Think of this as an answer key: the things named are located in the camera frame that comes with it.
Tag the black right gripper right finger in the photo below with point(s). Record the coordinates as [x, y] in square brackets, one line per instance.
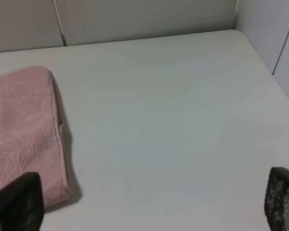
[276, 202]

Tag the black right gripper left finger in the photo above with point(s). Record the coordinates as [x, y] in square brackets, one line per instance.
[21, 204]

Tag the pink fluffy towel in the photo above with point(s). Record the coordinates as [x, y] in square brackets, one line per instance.
[31, 137]

